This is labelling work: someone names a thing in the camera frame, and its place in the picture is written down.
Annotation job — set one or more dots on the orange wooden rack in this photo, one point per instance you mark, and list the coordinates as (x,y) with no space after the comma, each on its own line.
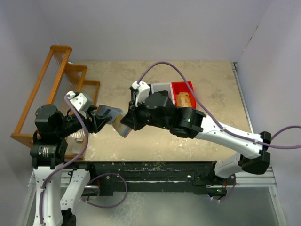
(57,77)

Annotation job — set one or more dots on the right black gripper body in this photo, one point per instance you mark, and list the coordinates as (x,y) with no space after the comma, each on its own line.
(132,118)

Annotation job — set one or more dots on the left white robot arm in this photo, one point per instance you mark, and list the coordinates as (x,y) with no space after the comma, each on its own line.
(48,156)

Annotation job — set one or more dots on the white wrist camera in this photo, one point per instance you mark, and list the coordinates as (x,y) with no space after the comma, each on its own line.
(141,91)
(80,101)

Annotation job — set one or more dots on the white plastic bin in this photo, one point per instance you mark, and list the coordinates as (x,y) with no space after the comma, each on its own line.
(156,87)

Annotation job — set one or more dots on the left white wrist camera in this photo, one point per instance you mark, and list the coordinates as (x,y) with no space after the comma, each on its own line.
(80,101)

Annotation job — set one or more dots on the orange card in red bin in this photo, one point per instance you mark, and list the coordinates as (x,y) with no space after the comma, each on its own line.
(183,99)

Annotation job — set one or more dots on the black cards in white bin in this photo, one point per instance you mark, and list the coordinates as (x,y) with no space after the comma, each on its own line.
(163,92)

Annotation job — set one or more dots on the pink leather card holder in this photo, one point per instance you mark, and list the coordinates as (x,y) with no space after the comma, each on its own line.
(116,115)

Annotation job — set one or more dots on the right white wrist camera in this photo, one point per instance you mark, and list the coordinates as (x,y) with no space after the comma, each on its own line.
(141,91)

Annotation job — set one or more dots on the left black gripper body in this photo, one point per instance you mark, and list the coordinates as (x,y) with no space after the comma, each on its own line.
(94,121)

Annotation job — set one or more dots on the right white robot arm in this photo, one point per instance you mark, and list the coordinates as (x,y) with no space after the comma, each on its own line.
(159,111)

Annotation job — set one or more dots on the black metal base frame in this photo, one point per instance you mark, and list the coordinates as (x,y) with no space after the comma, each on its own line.
(195,177)

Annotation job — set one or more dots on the red plastic bin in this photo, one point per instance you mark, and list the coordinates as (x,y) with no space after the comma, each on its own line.
(182,87)

